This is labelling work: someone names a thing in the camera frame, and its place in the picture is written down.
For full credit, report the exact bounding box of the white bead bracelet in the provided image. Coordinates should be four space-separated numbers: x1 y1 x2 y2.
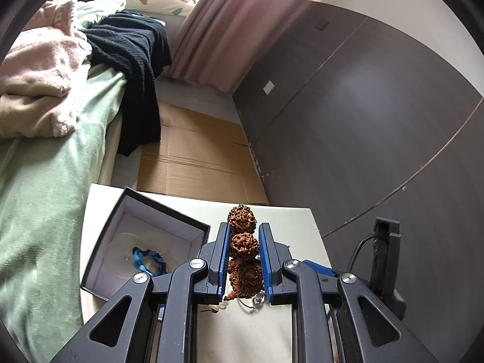
202 290 239 313

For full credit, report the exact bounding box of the pink curtain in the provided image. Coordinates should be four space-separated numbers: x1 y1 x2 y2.
166 0 334 93

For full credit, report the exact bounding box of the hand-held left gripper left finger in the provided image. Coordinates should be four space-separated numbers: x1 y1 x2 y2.
49 222 231 363

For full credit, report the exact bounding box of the black knitted cloth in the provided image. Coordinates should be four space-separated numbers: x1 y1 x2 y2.
81 11 173 157

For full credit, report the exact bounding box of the pink fleece blanket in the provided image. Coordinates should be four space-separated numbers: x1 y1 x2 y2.
0 0 93 139

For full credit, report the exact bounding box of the white mattress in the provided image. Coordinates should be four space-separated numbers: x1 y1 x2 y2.
97 111 128 187

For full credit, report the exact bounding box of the blue bracelet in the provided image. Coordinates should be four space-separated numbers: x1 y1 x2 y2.
130 247 169 276

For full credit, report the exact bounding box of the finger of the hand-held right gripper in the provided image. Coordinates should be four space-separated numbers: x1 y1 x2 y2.
302 259 341 278

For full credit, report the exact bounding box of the brown carved bead bracelet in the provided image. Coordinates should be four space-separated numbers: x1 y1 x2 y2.
226 204 264 300

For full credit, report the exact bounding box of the dark brown wardrobe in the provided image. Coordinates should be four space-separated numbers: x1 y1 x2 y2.
231 0 484 363

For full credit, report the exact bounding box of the black jewelry box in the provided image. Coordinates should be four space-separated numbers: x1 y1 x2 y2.
80 186 211 303

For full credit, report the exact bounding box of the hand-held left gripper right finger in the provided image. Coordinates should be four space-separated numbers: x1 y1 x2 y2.
258 222 441 363

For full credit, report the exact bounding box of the black cable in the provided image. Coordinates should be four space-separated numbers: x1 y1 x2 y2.
348 235 377 273

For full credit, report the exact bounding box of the green bed sheet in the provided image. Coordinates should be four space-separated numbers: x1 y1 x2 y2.
0 0 128 353

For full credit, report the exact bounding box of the clear crystal pendant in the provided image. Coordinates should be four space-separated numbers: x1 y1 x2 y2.
238 291 266 311

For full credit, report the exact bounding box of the flat cardboard sheet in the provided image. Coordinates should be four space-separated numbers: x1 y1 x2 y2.
137 102 269 206

